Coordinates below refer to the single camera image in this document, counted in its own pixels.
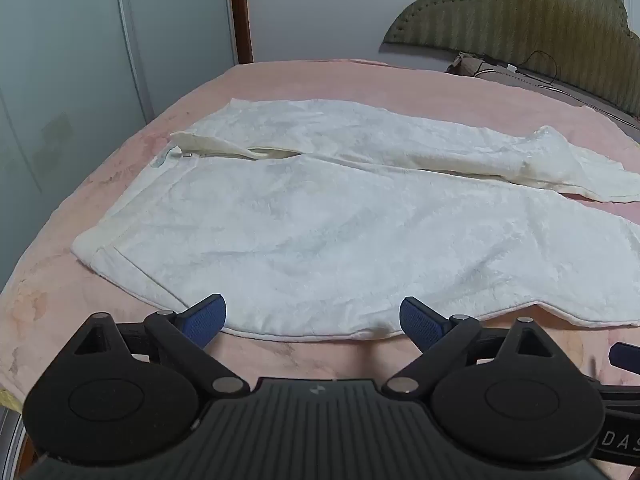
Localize brown pillow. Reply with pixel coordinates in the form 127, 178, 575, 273
445, 52, 640, 133

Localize white pants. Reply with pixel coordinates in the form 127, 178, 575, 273
71, 97, 640, 342

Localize pale wardrobe doors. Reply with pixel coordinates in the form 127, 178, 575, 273
0, 0, 238, 291

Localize olive padded headboard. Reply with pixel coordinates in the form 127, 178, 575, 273
382, 0, 640, 121

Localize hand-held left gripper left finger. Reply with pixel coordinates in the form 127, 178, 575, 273
65, 294, 251, 402

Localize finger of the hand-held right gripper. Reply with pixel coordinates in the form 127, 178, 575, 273
608, 341, 640, 372

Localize pink blanket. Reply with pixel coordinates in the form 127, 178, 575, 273
0, 57, 640, 480

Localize brown wooden frame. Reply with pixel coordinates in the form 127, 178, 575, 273
227, 0, 254, 66

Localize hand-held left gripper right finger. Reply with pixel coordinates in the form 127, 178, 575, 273
382, 296, 563, 403

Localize black cable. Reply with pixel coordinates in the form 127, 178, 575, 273
477, 50, 559, 87

